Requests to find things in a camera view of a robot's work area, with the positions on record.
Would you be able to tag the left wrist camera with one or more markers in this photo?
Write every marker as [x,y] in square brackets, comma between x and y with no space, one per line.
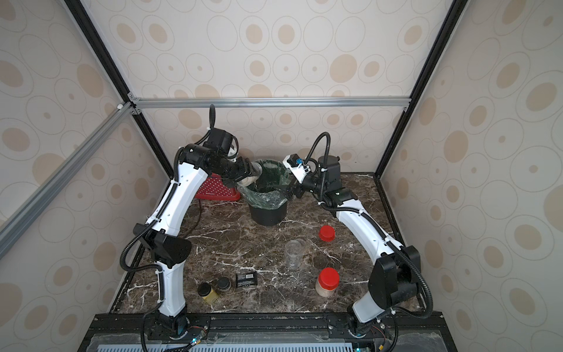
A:
[222,142]

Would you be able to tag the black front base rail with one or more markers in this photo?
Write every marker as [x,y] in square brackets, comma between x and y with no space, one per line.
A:
[321,331]

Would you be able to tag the black frame post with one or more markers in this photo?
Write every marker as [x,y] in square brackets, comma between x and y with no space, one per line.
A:
[443,37]
[96,43]

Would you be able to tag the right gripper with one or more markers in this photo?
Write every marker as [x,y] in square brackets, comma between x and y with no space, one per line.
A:
[298,188]

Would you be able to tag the small black box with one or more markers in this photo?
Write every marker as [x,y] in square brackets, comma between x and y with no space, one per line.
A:
[246,279]

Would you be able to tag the small red jar lid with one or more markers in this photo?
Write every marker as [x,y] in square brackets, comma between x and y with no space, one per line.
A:
[327,233]

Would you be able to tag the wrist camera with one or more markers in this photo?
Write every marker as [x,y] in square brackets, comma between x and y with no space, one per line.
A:
[328,171]
[222,142]

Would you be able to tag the red-lid oatmeal jar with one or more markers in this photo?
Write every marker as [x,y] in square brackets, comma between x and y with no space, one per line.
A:
[327,282]
[255,174]

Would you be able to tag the left diagonal aluminium rail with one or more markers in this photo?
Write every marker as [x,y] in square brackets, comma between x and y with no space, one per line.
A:
[24,217]

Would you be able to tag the left black frame post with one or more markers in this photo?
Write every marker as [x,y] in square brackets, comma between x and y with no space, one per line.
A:
[96,43]

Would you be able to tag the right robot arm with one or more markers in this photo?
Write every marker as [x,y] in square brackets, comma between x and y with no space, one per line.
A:
[396,282]

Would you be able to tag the yellow spice jar black lid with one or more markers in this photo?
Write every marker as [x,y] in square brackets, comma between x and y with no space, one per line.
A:
[207,293]

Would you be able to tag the red toaster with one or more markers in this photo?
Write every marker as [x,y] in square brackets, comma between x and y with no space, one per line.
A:
[214,189]

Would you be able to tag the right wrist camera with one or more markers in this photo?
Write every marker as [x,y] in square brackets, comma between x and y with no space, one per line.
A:
[328,171]

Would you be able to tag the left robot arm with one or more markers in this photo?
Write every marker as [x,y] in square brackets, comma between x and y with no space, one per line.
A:
[193,164]

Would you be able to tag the black trash bin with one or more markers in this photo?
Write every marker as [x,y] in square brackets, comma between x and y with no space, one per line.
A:
[268,217]

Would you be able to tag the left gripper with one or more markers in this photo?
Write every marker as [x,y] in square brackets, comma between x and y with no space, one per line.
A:
[245,171]

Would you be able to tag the horizontal aluminium rail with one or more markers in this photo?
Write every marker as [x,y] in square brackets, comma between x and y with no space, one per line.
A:
[263,103]

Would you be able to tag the right black frame post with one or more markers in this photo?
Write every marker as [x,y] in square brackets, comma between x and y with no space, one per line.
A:
[443,37]

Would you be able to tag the clear oatmeal jar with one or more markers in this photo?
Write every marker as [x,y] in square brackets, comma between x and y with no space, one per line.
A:
[294,251]

